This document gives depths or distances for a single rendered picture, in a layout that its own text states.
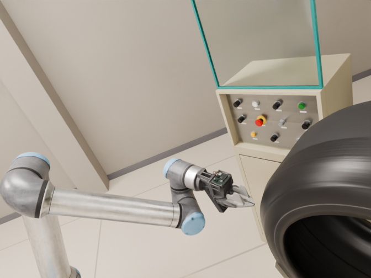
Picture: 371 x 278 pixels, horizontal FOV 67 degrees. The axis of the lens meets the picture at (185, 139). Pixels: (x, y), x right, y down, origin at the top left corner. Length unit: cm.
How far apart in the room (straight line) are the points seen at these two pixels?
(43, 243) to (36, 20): 243
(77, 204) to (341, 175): 72
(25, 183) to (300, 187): 74
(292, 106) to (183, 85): 204
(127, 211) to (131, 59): 239
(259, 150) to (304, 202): 103
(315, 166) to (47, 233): 93
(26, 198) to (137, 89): 247
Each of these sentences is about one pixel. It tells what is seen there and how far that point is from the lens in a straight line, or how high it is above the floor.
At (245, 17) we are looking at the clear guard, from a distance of 132.
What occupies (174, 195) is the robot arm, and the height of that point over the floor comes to 114.
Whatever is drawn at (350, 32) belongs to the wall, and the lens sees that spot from 407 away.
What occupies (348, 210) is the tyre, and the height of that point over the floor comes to 140.
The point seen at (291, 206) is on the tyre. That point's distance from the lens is 64.
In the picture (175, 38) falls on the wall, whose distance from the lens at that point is 318.
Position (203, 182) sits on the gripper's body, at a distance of 101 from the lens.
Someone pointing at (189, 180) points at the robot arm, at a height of 123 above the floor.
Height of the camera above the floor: 183
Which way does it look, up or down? 28 degrees down
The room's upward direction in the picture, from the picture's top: 22 degrees counter-clockwise
